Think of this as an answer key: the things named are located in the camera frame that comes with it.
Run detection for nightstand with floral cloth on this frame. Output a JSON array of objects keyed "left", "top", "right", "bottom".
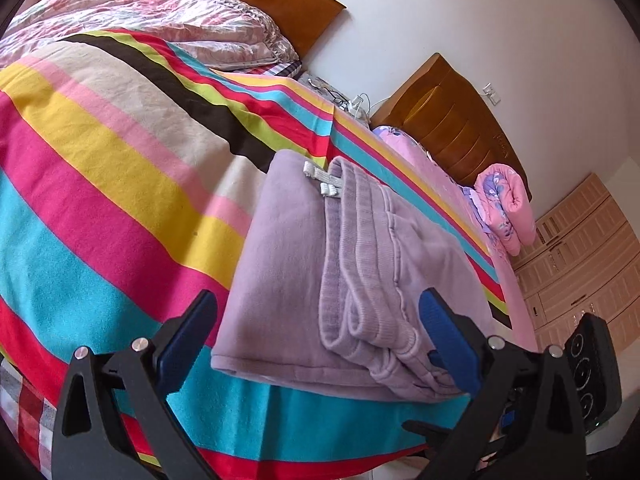
[{"left": 297, "top": 72, "right": 370, "bottom": 127}]

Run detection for plaid bed sheet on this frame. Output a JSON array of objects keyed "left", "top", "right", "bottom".
[{"left": 1, "top": 358, "right": 56, "bottom": 479}]

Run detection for wall socket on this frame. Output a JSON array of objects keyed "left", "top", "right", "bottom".
[{"left": 483, "top": 84, "right": 501, "bottom": 106}]

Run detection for lilac sweatpants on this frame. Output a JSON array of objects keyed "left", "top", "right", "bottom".
[{"left": 210, "top": 150, "right": 495, "bottom": 403}]

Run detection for pink floral quilt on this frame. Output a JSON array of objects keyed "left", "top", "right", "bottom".
[{"left": 1, "top": 0, "right": 299, "bottom": 70}]

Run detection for pink bed sheet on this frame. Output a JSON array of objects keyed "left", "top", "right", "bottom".
[{"left": 373, "top": 126, "right": 538, "bottom": 350}]

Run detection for rainbow striped blanket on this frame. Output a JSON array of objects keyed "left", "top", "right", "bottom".
[{"left": 0, "top": 28, "right": 514, "bottom": 480}]

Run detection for right wooden headboard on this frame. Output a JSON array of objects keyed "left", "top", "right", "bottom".
[{"left": 370, "top": 53, "right": 527, "bottom": 186}]

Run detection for rolled pink floral duvet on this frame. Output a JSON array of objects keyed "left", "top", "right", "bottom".
[{"left": 460, "top": 164, "right": 536, "bottom": 257}]

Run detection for white power strip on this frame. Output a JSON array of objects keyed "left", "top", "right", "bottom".
[{"left": 347, "top": 92, "right": 371, "bottom": 120}]

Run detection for beige wardrobe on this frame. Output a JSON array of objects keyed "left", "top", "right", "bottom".
[{"left": 511, "top": 174, "right": 639, "bottom": 352}]

